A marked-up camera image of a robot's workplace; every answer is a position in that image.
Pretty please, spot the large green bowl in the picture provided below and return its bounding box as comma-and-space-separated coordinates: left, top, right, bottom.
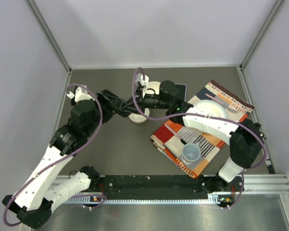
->
146, 81, 160, 95

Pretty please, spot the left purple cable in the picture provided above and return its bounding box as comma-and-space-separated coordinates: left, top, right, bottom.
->
2, 83, 108, 227

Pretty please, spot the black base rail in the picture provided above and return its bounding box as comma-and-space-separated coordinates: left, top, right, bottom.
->
91, 175, 222, 200

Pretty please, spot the grey cup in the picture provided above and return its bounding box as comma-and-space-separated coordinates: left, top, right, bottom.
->
182, 143, 201, 165

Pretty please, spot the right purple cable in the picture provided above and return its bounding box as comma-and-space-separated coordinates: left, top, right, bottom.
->
132, 67, 267, 209

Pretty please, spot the small cream bowl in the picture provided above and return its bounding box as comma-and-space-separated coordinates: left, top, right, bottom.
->
128, 114, 147, 124

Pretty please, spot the phone with lilac case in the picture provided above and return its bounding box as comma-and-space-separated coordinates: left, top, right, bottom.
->
175, 83, 187, 101

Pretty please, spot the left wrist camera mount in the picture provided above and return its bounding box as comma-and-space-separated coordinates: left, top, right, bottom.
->
66, 87, 92, 104

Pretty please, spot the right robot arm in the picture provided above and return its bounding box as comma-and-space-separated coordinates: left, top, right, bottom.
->
131, 79, 266, 191

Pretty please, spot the white plate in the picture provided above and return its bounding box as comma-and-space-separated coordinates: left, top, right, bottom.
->
194, 100, 229, 119

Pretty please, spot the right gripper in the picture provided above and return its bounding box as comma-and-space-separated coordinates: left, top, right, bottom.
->
121, 88, 171, 116

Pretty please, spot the purple cable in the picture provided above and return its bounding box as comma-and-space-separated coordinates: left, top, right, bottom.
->
2, 83, 108, 227
132, 67, 267, 209

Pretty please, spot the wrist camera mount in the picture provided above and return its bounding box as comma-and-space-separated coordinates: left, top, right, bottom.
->
66, 87, 92, 104
135, 73, 149, 90

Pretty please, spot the orange patterned cloth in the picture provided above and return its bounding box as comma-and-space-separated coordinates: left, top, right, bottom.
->
151, 80, 254, 178

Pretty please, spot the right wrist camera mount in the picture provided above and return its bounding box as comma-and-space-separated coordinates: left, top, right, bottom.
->
135, 73, 149, 90

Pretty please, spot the pink handled fork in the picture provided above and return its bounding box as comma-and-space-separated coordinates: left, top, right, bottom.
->
205, 93, 246, 114

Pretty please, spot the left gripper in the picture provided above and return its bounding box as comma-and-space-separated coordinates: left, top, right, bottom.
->
85, 90, 124, 137

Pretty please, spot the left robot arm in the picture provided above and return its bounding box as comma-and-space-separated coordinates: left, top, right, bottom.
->
2, 85, 137, 229

